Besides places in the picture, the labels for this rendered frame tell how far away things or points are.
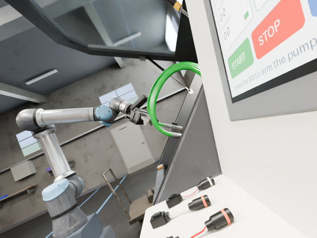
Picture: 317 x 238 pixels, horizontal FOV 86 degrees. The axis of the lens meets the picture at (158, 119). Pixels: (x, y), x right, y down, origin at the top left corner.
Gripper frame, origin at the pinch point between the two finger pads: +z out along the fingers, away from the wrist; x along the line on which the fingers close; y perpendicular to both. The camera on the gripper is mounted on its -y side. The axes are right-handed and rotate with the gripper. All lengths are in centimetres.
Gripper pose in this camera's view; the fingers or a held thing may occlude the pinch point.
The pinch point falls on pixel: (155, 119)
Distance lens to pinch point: 89.6
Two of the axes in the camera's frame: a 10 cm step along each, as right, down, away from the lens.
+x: -5.3, -0.7, -8.4
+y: -3.6, 9.2, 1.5
